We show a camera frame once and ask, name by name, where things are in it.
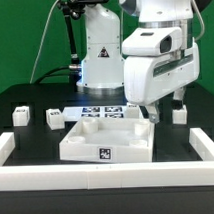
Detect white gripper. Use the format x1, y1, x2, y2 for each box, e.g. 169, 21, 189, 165
124, 43, 200, 123

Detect white square table top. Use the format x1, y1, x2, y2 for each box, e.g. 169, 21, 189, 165
59, 117, 155, 164

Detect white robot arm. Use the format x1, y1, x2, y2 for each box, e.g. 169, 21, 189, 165
76, 0, 200, 123

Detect white marker sheet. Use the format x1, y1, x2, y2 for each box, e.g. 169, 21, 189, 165
61, 104, 145, 124

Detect white U-shaped fence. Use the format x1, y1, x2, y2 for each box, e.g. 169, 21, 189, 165
0, 128, 214, 191

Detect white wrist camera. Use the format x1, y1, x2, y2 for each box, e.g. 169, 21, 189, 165
122, 26, 183, 57

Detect black cables at base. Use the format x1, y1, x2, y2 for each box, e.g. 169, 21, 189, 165
33, 65, 82, 86

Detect white cable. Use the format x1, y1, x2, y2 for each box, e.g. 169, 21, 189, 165
26, 0, 67, 85

